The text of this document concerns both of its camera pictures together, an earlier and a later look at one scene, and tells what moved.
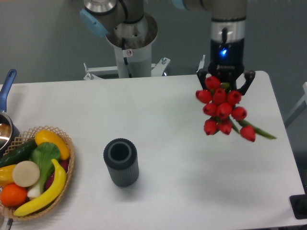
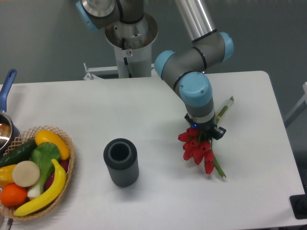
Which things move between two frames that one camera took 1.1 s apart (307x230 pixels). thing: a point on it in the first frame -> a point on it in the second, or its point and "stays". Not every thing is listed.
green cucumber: (19, 153) stays
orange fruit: (13, 195) stays
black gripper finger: (249, 76) -> (218, 132)
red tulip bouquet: (220, 107) -> (198, 144)
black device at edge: (299, 203) stays
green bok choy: (43, 155) stays
